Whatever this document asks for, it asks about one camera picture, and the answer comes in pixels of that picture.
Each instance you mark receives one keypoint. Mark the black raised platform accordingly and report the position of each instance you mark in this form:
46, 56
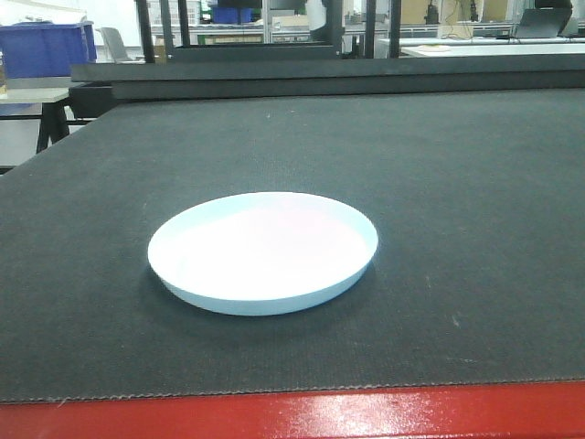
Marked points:
98, 88

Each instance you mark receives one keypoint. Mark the red table edge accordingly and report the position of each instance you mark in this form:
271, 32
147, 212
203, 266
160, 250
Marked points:
528, 410

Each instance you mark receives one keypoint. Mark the laptop on far table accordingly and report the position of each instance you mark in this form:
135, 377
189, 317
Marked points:
541, 23

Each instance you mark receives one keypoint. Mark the light blue round tray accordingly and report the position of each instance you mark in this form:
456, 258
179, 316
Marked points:
263, 253

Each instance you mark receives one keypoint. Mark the large blue storage crate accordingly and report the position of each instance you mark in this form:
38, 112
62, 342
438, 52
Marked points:
43, 49

